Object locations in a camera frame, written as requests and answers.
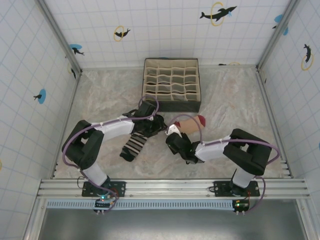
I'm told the light blue slotted cable duct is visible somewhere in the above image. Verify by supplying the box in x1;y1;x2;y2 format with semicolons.
46;199;251;210

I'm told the aluminium frame post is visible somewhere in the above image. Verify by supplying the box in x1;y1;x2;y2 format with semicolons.
256;0;301;72
36;0;83;76

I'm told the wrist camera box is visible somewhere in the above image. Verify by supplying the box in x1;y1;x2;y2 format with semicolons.
136;101;159;118
165;124;187;156

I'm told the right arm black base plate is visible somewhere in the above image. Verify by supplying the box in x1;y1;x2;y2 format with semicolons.
213;180;261;198

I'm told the aluminium mounting rail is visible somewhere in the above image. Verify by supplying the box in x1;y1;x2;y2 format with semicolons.
36;178;311;200

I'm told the black white striped sock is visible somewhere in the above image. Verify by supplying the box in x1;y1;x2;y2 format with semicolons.
119;131;149;162

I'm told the large dolphin yellow ring sticker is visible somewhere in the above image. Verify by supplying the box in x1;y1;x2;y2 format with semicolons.
199;1;238;27

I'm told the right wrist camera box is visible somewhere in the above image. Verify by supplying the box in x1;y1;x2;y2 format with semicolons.
165;124;187;156

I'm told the grey fabric divider organizer box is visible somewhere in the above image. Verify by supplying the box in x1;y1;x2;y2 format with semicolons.
141;57;202;113

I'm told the grey metal sheet panel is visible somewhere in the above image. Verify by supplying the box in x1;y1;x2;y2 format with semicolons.
37;199;311;240

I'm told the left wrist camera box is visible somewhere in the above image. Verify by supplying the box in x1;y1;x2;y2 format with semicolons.
136;101;159;118

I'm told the beige red purple sock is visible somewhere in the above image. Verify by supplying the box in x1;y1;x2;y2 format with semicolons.
174;114;207;135

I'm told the aluminium frame side rail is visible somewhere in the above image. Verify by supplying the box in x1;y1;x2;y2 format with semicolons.
51;71;83;180
256;68;293;179

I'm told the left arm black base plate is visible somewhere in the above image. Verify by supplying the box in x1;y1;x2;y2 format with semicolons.
81;180;127;198

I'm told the dolphin blue oval sticker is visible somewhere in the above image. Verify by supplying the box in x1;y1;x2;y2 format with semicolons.
33;88;48;104
68;43;85;56
271;14;289;36

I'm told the marble pattern table cover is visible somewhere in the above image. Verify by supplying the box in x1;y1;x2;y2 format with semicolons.
52;67;292;180

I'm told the aluminium frame back rail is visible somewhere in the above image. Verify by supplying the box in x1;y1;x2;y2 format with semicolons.
80;64;258;71

